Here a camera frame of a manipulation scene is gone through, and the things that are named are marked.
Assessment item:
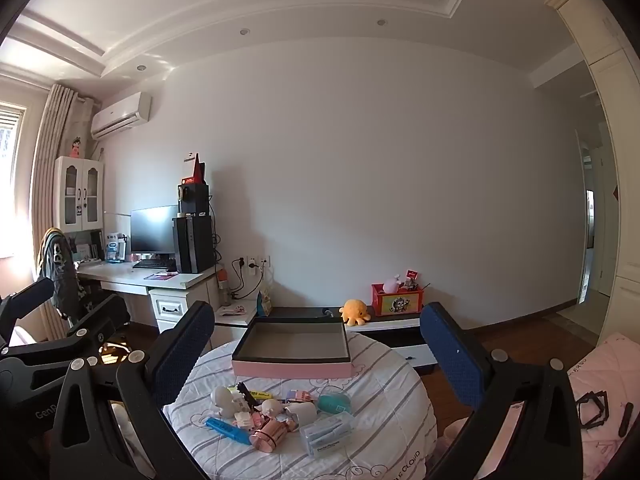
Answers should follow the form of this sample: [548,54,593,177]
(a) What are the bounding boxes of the clear plastic box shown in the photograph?
[299,414,357,457]

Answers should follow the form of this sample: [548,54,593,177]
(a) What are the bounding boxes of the white robot figurine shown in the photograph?
[210,385,237,418]

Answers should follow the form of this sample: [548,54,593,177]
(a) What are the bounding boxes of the dark printed jacket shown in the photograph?
[37,227,81,318]

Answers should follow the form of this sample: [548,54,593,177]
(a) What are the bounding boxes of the white desk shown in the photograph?
[75,260,221,333]

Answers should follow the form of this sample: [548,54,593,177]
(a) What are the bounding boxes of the white side cabinet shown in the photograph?
[214,300,260,348]

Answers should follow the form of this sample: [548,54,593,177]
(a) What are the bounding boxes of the black power cables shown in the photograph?
[230,257,265,302]

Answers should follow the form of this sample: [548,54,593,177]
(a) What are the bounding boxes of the white striped tablecloth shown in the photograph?
[162,332,438,480]

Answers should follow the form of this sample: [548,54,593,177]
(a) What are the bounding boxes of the black folding frame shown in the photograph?
[575,391,610,431]

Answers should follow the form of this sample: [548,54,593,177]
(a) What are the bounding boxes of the red printed storage box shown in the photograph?
[371,282,425,317]

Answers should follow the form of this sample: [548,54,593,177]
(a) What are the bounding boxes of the white and pink brick toy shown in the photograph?
[234,410,265,431]

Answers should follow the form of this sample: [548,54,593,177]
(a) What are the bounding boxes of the window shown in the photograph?
[0,102,26,258]

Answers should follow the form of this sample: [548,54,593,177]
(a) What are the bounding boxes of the white glass-door cabinet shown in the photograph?
[54,156,105,233]

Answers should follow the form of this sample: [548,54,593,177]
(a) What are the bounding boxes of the rose gold cup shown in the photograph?
[248,417,291,453]

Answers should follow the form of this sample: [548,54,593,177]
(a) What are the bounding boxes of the black computer tower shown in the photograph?
[172,214,215,274]

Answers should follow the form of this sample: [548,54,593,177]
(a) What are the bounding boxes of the row of books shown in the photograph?
[65,240,104,262]

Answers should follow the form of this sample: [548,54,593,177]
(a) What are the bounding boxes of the blue and white box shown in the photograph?
[105,232,126,263]

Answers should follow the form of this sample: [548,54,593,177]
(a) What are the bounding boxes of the black computer monitor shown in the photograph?
[130,205,180,257]

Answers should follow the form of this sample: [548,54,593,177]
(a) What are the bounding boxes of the pink bedding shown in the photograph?
[567,332,640,480]

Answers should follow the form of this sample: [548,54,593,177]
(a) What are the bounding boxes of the black office chair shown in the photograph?
[37,227,132,333]

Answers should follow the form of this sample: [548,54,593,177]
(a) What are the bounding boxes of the cream wardrobe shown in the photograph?
[545,0,640,346]

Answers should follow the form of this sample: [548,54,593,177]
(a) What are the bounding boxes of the black speaker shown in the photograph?
[177,183,210,216]

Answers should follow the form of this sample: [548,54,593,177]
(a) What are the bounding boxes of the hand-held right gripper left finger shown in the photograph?
[52,300,216,480]

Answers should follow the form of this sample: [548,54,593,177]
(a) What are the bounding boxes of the yellow highlighter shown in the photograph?
[227,385,272,402]

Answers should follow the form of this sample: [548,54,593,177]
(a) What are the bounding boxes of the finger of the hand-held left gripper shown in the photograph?
[0,276,55,343]
[0,294,132,378]

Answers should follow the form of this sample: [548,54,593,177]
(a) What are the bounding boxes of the white door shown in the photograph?
[575,130,617,306]

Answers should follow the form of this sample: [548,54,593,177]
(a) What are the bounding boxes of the low black-top cabinet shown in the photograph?
[257,305,438,373]

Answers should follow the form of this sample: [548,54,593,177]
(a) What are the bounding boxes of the pink storage box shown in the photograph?
[231,316,353,378]

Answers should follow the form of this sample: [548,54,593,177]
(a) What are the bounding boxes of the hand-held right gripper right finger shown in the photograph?
[419,302,583,480]

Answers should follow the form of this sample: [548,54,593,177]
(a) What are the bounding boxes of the beige curtain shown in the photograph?
[30,82,96,331]

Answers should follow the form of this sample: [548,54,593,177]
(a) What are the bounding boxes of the orange octopus plush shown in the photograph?
[339,299,372,325]

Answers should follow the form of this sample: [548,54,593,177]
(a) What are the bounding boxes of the white air conditioner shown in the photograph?
[90,91,152,140]

